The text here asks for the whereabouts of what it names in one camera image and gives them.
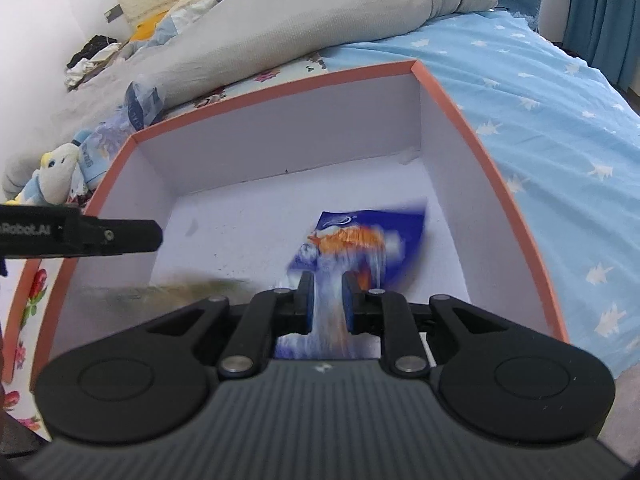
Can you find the blue snack packet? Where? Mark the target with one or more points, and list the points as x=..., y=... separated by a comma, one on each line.
x=370, y=225

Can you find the blue tissue pack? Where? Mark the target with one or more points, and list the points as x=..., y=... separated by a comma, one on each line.
x=142, y=105

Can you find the pile of clothes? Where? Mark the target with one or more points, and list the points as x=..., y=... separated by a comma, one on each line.
x=92, y=50

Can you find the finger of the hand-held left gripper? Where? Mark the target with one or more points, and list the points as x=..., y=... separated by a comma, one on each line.
x=125, y=235

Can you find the blue curtain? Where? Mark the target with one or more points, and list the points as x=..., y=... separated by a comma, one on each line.
x=605, y=20

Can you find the patchwork quilt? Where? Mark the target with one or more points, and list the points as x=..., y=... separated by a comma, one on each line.
x=200, y=2

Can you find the orange cardboard box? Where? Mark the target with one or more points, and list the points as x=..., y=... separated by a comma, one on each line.
x=300, y=125

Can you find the white and blue plush toy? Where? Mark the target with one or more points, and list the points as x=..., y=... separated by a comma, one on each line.
x=55, y=170

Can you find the wall switch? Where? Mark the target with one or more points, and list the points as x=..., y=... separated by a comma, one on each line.
x=114, y=13

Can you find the floral printed bedsheet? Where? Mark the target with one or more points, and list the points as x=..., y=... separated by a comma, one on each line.
x=270, y=76

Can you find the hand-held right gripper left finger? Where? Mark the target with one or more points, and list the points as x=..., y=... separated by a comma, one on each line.
x=304, y=305

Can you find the yellow pillow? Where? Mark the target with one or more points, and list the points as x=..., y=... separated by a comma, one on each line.
x=147, y=27

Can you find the blue star bedsheet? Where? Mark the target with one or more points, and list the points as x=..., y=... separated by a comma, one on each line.
x=550, y=135

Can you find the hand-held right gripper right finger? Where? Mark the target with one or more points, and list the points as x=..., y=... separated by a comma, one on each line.
x=350, y=305

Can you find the grey duvet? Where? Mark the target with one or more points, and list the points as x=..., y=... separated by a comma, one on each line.
x=300, y=20

